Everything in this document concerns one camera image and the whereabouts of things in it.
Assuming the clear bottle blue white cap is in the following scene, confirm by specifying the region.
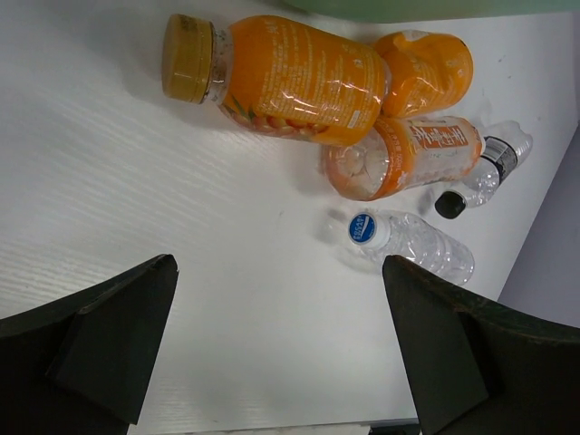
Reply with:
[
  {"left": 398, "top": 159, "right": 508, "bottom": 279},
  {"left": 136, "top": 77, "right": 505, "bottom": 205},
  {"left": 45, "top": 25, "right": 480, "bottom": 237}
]
[{"left": 347, "top": 210, "right": 475, "bottom": 285}]

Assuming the clear bottle orange flower label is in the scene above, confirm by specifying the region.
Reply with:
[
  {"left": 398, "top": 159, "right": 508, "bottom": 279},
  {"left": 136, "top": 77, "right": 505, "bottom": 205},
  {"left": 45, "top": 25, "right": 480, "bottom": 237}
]
[{"left": 321, "top": 116, "right": 485, "bottom": 202}]

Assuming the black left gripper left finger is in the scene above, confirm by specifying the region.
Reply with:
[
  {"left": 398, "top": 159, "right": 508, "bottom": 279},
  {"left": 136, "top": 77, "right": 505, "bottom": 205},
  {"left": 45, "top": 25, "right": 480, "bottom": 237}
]
[{"left": 1, "top": 255, "right": 178, "bottom": 434}]

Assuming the small orange juice bottle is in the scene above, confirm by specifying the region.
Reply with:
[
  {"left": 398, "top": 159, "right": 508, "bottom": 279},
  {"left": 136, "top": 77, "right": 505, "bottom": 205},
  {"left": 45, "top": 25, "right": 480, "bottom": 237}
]
[{"left": 161, "top": 14, "right": 392, "bottom": 147}]

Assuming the green plastic bin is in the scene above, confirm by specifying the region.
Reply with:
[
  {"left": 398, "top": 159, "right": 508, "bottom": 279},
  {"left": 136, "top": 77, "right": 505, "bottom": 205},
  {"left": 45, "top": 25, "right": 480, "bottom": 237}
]
[{"left": 286, "top": 0, "right": 579, "bottom": 24}]

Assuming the clear bottle black cap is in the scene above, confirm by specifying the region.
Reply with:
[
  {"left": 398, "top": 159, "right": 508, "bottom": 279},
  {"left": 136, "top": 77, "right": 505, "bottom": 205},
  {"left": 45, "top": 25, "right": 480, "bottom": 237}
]
[{"left": 434, "top": 121, "right": 533, "bottom": 219}]

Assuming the orange bottle by bin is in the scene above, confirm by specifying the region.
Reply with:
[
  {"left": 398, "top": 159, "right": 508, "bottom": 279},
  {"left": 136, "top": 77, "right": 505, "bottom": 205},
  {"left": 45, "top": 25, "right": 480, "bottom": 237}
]
[{"left": 372, "top": 30, "right": 474, "bottom": 118}]

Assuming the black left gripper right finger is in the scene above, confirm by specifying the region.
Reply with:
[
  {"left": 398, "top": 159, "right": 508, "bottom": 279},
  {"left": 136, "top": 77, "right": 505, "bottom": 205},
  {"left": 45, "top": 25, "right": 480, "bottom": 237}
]
[{"left": 382, "top": 256, "right": 579, "bottom": 434}]

